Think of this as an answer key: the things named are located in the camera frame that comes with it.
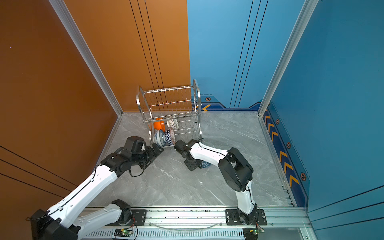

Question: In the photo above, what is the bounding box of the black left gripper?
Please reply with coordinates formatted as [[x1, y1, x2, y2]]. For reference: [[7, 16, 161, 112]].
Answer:
[[132, 142, 165, 169]]

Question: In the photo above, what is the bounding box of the dark blue patterned bowl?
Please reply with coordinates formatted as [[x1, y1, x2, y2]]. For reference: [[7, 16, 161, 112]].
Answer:
[[202, 161, 211, 168]]

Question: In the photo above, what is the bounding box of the blue white floral bowl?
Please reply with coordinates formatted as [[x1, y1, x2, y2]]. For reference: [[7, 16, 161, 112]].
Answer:
[[153, 130, 166, 147]]

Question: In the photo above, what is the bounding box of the orange plastic bowl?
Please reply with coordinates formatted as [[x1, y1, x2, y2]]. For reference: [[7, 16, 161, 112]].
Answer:
[[154, 118, 166, 132]]

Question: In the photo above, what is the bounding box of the white brown patterned bowl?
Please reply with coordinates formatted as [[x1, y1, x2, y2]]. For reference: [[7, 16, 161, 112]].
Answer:
[[167, 119, 179, 130]]

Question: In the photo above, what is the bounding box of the red patterned ceramic bowl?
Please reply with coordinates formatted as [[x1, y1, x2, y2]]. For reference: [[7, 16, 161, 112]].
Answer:
[[164, 128, 176, 146]]

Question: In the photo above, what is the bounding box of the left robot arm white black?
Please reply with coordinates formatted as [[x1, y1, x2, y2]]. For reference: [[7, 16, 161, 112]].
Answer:
[[29, 143, 164, 240]]

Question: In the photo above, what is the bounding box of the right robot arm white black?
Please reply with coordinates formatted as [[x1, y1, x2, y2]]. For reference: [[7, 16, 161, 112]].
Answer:
[[174, 140, 258, 225]]

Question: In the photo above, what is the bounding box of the steel two-tier dish rack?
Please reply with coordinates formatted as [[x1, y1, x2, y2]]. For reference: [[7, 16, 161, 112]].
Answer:
[[136, 80, 203, 144]]

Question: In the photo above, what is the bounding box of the green circuit board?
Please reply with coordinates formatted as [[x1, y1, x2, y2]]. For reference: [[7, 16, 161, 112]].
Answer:
[[114, 229, 134, 239]]

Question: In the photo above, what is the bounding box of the small right circuit board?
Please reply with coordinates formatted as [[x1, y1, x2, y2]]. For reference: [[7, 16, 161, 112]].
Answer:
[[250, 227, 265, 235]]

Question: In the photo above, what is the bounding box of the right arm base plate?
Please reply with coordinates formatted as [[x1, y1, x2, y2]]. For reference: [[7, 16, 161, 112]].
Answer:
[[225, 208, 268, 226]]

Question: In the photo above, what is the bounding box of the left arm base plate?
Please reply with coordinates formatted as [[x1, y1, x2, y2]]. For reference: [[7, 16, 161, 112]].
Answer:
[[113, 209, 147, 227]]

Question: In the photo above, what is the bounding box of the aluminium front rail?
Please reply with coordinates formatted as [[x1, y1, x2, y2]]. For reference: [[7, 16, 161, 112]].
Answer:
[[80, 207, 317, 240]]

